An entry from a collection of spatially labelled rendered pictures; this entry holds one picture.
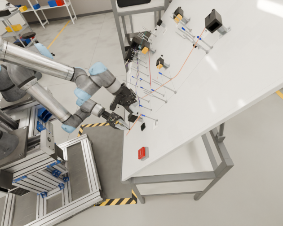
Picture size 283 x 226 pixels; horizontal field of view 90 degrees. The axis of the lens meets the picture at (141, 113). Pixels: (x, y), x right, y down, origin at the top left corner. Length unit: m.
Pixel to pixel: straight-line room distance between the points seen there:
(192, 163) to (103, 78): 0.79
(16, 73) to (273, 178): 2.40
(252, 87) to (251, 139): 1.91
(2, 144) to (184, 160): 1.05
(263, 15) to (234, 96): 0.27
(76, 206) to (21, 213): 0.56
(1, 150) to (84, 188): 1.00
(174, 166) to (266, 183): 1.31
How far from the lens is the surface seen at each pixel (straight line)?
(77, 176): 1.88
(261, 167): 2.23
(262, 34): 0.60
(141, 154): 0.74
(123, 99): 0.77
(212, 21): 0.64
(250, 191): 2.06
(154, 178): 1.03
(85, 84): 0.71
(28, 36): 4.86
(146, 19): 3.85
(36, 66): 0.76
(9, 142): 1.03
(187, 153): 1.11
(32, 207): 2.05
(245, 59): 0.57
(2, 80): 1.34
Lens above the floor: 1.79
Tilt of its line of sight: 49 degrees down
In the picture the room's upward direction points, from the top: 9 degrees counter-clockwise
